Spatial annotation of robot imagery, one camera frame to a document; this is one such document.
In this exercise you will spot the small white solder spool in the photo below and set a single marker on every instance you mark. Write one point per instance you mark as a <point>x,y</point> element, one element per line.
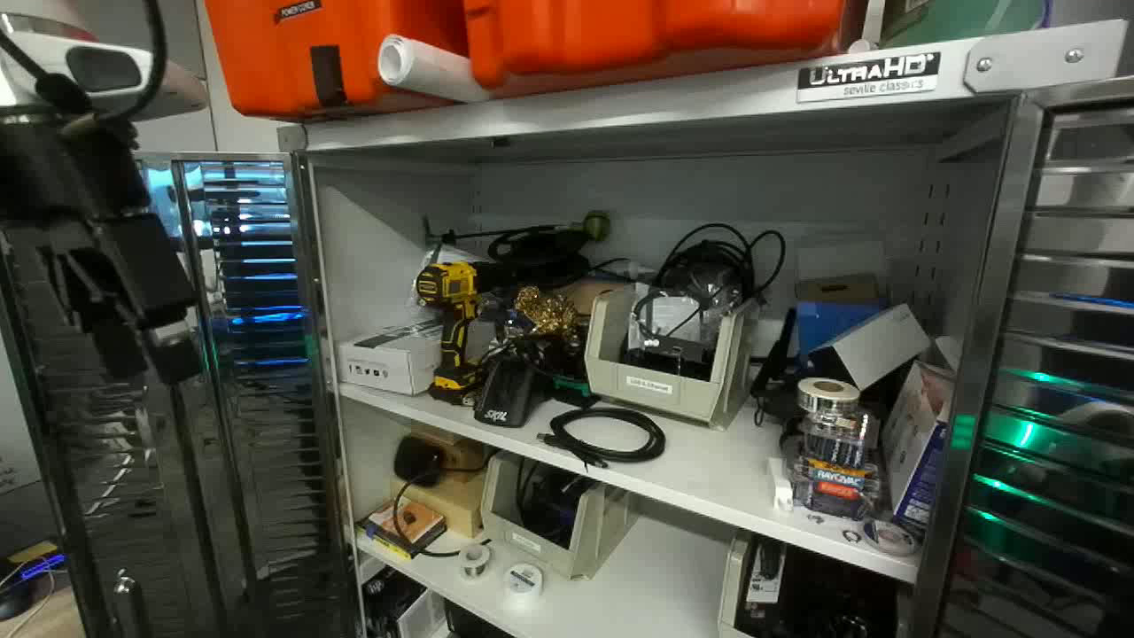
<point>473,557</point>

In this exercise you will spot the battery multipack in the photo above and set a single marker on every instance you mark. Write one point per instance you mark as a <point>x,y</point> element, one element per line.
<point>834,473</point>

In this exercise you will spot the white bin with black parts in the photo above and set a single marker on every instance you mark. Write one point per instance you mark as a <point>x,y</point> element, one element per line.
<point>731,590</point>

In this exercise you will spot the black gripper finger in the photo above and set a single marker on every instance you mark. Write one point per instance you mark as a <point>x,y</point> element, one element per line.
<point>174,353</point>
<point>112,339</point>

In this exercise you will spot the white label roll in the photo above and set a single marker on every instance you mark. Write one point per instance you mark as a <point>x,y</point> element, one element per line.
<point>827,393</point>

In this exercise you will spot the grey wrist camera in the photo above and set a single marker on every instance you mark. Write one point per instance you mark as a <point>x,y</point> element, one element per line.
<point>73,53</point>

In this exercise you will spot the grey metal shelf cabinet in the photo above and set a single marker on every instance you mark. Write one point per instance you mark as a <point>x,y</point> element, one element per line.
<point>696,462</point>

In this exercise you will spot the rod with green knob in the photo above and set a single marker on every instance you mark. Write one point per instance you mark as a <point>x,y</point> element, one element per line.
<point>595,222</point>

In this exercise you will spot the orange and black device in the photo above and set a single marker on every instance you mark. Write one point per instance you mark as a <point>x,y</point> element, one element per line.
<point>408,526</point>

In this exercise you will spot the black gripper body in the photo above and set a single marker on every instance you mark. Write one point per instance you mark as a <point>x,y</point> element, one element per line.
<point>73,214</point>

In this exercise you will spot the white rolled tube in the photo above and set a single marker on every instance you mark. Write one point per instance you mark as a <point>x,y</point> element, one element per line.
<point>414,64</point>

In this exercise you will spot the brass fitting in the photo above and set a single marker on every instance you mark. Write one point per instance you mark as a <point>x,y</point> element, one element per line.
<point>547,313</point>

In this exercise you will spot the orange case with black latch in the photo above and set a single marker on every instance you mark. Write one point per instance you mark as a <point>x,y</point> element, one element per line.
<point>272,59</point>

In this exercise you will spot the small white box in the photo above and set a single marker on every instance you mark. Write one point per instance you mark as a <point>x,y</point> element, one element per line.
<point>425,618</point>

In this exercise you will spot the black hand tool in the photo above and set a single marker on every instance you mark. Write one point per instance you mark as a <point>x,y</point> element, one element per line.
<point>774,376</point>

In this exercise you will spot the white device lower shelf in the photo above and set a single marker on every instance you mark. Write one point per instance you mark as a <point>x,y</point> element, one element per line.
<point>555,549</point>

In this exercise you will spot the white open box flap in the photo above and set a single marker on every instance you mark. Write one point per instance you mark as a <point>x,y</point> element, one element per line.
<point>882,340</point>

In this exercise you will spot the white cardboard box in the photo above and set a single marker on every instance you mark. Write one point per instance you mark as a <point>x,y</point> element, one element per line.
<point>386,358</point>

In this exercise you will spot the brown cardboard box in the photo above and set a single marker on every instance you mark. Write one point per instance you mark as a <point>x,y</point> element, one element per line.
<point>839,287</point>

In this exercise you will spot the black battery charger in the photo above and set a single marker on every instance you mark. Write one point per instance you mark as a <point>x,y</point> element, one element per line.
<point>507,391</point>

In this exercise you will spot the white tape roll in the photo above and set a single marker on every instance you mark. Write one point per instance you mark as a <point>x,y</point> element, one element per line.
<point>524,579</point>

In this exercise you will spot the black power adapter bundle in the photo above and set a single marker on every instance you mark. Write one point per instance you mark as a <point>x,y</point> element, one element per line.
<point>536,251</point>

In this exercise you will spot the white and blue box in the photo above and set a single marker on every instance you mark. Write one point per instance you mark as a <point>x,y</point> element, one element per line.
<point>917,436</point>

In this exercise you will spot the clear tape roll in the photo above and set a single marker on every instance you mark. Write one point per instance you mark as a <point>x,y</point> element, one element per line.
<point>894,548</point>

